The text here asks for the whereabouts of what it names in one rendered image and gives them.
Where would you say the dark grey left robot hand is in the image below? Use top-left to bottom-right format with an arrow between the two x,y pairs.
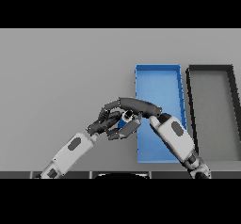
87,99 -> 143,141

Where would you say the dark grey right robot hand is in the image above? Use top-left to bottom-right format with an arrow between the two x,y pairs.
118,96 -> 163,120

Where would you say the blue pipe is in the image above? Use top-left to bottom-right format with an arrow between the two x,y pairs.
117,109 -> 136,130

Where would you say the blue bin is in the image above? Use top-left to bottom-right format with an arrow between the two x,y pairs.
135,64 -> 188,164

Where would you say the dark grey bin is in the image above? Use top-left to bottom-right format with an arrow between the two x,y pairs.
185,64 -> 241,162

